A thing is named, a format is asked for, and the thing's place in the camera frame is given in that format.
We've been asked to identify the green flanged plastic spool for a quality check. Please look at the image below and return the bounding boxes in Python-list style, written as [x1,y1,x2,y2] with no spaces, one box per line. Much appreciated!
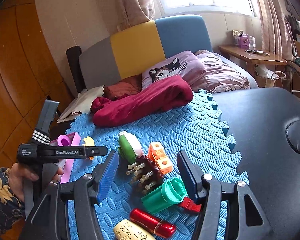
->
[141,177,187,214]

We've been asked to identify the red printed block piece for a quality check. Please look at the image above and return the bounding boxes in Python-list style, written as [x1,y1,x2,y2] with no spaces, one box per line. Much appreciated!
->
[178,197,201,215]

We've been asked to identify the orange plastic clip piece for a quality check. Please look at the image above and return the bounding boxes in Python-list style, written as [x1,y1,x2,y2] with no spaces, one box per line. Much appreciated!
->
[82,137,95,147]

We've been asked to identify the green white round toy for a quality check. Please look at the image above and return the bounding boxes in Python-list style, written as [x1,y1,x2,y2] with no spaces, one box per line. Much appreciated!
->
[118,131,143,164]

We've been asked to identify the brown knobbed massage brush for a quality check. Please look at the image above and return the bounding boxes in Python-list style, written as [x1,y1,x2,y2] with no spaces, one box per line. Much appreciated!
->
[126,155,164,195]

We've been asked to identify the left floral sleeve forearm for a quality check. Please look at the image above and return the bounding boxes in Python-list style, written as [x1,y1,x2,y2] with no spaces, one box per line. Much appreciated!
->
[0,167,25,235]

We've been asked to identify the person's left hand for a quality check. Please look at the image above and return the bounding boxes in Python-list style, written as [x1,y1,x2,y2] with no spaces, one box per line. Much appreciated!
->
[7,162,64,203]

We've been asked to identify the pink white shallow tray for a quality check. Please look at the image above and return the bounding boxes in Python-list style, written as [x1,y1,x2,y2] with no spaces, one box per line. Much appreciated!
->
[50,132,81,183]

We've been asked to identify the orange cube blocks piece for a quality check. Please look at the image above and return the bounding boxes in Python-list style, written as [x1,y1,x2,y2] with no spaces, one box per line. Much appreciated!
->
[147,142,173,174]

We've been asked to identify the blue foam puzzle mat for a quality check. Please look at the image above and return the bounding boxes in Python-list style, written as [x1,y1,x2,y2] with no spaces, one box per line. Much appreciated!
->
[63,89,250,240]

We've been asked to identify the gold patterned case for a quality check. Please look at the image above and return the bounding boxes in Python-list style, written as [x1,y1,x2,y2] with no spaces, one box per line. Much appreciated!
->
[113,219,155,240]

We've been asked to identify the red metallic cylinder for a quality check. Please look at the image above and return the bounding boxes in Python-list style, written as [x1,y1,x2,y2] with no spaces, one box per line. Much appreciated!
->
[129,208,177,239]

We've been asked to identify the beige canvas bag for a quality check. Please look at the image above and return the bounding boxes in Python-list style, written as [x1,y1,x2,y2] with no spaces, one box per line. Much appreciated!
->
[57,86,104,123]

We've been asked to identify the wooden wardrobe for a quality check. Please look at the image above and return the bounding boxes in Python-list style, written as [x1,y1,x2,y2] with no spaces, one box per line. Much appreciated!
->
[0,0,73,167]

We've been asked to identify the maroon folded garment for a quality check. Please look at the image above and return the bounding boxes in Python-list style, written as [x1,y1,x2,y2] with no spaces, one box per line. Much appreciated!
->
[91,75,193,127]

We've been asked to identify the black padded massage table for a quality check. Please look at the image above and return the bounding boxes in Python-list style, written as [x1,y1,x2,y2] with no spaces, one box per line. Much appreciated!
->
[213,88,300,239]

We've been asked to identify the pinkish purple quilt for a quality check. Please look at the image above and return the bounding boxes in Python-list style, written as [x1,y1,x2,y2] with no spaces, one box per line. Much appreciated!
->
[191,50,250,94]

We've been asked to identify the black rolled mat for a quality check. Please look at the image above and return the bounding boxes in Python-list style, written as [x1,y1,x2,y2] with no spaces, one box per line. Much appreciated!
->
[66,46,86,93]

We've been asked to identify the purple cat pillow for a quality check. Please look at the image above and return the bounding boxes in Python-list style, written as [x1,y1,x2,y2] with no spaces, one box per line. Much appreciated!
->
[142,50,205,90]

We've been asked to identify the grey yellow blue headboard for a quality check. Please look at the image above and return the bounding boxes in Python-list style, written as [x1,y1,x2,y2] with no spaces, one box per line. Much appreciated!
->
[78,15,212,89]

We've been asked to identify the wooden side table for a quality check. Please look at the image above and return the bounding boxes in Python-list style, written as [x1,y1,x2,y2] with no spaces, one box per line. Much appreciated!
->
[219,46,287,76]

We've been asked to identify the pink storage box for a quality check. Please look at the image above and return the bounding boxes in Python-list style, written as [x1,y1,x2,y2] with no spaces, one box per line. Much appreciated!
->
[232,30,256,50]

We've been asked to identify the folding chair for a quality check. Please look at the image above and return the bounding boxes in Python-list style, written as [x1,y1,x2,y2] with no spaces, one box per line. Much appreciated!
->
[285,60,300,103]

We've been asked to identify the pink curtain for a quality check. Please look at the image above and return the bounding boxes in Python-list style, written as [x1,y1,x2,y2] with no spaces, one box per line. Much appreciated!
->
[116,0,155,31]

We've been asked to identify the white handled bag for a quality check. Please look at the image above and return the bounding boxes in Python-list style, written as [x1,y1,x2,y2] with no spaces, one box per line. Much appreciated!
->
[255,64,286,80]

